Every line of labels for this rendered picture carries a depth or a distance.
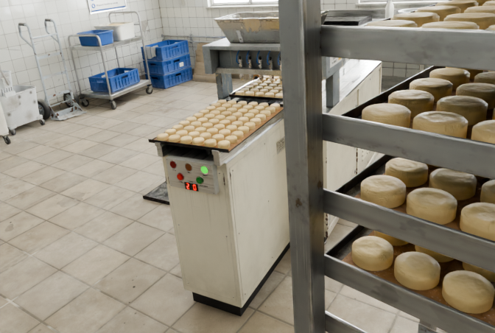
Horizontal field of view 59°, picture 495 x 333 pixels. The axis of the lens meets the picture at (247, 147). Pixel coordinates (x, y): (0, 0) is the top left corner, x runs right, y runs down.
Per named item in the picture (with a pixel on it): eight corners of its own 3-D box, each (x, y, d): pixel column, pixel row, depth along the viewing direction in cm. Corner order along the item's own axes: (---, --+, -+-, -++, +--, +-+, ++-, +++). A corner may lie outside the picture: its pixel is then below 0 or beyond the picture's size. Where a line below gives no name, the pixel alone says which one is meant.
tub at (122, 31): (113, 37, 613) (110, 22, 605) (138, 36, 594) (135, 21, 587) (95, 41, 584) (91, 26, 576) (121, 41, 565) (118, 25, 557)
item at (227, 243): (248, 230, 283) (236, 96, 248) (298, 242, 267) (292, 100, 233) (185, 303, 226) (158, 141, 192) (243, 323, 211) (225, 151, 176)
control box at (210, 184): (174, 183, 198) (169, 154, 192) (219, 191, 187) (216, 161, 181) (169, 186, 195) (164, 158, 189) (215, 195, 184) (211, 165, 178)
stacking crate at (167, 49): (169, 52, 690) (167, 39, 682) (189, 53, 669) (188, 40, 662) (142, 60, 644) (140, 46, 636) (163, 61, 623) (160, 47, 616)
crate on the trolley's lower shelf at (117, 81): (119, 81, 629) (116, 67, 621) (140, 82, 612) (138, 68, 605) (90, 91, 583) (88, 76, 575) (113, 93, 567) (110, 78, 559)
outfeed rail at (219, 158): (351, 60, 338) (351, 51, 336) (355, 60, 337) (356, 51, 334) (213, 166, 178) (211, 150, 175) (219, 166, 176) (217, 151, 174)
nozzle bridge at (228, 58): (236, 89, 285) (230, 35, 272) (345, 96, 252) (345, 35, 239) (208, 104, 258) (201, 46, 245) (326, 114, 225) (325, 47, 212)
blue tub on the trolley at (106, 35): (96, 42, 579) (93, 29, 573) (117, 42, 559) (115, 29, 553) (76, 46, 556) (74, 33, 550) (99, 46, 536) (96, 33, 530)
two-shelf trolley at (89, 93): (124, 90, 653) (109, 11, 610) (155, 92, 626) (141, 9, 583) (80, 107, 584) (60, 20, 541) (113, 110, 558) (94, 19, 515)
